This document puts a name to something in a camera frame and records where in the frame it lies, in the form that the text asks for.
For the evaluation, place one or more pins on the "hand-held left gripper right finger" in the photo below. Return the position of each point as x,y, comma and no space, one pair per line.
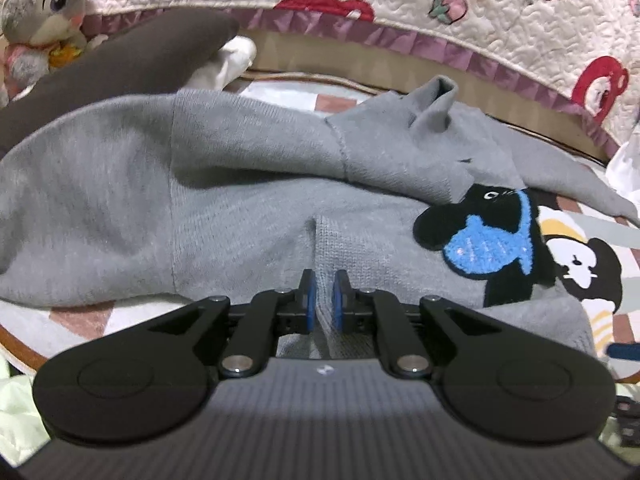
340,300

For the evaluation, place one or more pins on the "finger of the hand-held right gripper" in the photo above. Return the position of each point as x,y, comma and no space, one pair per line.
629,420
625,351

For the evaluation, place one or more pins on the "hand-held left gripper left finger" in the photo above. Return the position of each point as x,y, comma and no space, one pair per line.
310,300

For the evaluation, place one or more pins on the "grey knit sweater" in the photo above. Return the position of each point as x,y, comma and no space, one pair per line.
200,210

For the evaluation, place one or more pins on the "white crumpled cloth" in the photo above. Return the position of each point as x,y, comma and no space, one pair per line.
627,170

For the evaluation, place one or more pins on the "white folded cloth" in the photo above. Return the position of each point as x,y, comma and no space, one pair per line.
230,57

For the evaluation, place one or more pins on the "dark brown folded garment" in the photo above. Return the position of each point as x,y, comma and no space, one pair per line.
125,60

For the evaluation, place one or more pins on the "light green quilt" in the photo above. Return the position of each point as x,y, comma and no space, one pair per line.
20,410

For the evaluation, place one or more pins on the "grey plush rabbit toy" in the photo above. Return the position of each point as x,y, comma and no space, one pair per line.
45,5

